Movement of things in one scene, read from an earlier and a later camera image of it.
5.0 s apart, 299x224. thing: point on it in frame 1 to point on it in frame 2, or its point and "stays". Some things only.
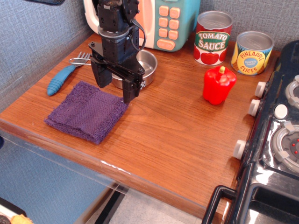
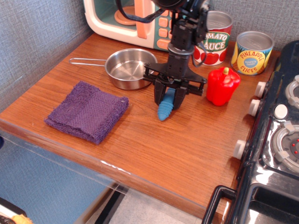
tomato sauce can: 212,38 stays
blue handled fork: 82,59 to 166,107
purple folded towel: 90,112 stays
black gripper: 118,49 to 176,68
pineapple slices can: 251,52 stays
